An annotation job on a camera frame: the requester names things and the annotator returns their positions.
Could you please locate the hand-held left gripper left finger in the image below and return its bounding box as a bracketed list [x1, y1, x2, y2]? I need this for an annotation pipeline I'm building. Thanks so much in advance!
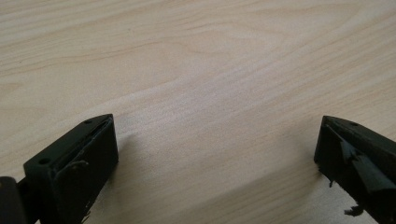
[22, 113, 120, 224]

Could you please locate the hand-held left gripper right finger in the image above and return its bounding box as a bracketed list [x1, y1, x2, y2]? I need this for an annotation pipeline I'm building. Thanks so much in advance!
[313, 115, 396, 224]

